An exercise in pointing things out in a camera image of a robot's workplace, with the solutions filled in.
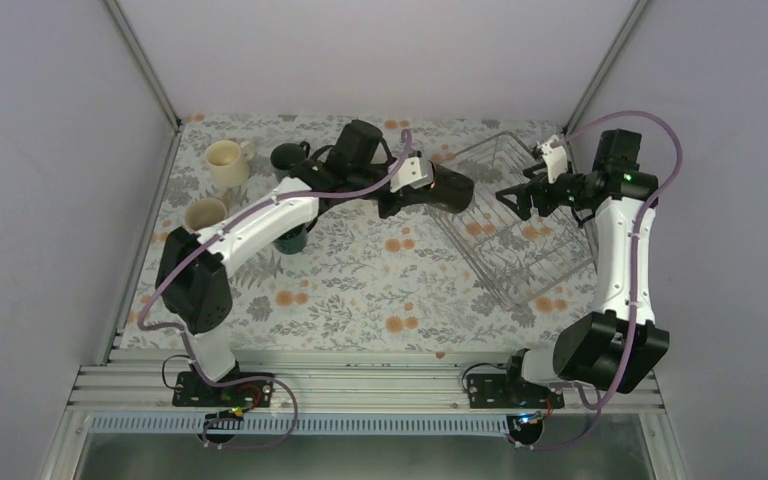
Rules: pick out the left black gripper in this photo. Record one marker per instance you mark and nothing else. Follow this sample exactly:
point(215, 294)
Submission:
point(411, 195)

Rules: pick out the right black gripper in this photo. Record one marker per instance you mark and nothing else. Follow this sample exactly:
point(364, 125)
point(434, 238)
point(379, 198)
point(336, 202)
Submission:
point(523, 192)

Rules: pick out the black speckled mug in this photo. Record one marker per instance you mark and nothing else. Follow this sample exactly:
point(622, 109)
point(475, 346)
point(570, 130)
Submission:
point(450, 191)

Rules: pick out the dark green mug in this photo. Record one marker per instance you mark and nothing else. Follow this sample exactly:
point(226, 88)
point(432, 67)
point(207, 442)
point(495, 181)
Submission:
point(293, 241)
point(285, 157)

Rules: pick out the cream ribbed mug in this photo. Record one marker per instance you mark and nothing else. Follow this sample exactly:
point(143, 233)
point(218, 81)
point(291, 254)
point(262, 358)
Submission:
point(228, 162)

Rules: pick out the floral white mug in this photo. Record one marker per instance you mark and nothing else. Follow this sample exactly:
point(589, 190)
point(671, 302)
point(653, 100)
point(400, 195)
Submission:
point(204, 213)

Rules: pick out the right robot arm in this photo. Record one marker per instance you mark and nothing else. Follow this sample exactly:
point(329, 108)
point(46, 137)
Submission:
point(617, 344)

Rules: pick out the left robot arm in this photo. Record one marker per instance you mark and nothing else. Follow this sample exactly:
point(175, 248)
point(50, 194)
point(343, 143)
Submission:
point(196, 267)

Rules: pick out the floral table mat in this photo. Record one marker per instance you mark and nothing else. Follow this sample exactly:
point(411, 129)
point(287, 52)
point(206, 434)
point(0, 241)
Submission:
point(367, 284)

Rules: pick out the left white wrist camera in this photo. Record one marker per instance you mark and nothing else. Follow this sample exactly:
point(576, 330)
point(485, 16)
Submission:
point(414, 172)

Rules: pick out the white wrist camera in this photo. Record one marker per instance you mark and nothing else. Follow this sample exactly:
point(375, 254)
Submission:
point(414, 172)
point(553, 154)

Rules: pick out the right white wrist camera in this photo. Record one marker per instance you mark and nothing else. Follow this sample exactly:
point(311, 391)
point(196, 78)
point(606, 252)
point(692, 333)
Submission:
point(553, 154)

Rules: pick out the wire dish rack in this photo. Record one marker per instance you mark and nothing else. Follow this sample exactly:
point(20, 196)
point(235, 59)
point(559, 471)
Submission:
point(515, 261)

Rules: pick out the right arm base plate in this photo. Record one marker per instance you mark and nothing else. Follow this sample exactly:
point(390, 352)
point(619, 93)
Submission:
point(495, 391)

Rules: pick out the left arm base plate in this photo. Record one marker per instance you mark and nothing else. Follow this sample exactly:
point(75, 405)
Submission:
point(191, 391)

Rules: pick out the aluminium mounting rail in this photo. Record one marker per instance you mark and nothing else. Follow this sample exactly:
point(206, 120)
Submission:
point(319, 388)

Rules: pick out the white slotted cable duct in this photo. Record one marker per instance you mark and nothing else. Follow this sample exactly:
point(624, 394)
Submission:
point(305, 424)

